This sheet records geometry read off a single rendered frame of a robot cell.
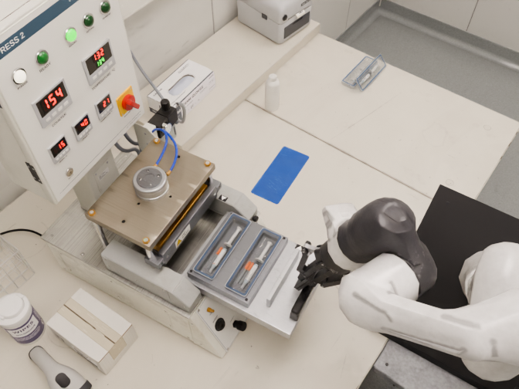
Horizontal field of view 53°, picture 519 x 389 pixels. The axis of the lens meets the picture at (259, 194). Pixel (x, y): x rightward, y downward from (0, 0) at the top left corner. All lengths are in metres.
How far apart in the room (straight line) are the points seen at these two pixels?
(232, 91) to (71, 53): 0.93
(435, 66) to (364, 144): 1.67
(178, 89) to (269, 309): 0.91
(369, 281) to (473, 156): 1.13
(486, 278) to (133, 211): 0.74
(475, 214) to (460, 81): 2.07
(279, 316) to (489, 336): 0.56
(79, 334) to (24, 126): 0.58
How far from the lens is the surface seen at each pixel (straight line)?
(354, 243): 0.92
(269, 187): 1.69
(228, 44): 2.13
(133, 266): 1.28
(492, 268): 1.03
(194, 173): 1.27
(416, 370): 1.47
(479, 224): 1.39
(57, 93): 1.09
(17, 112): 1.04
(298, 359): 1.42
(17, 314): 1.43
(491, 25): 3.56
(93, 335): 1.40
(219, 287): 1.23
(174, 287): 1.23
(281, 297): 1.24
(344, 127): 1.89
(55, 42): 1.06
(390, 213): 0.88
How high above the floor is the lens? 2.09
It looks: 53 degrees down
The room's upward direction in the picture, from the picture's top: 1 degrees clockwise
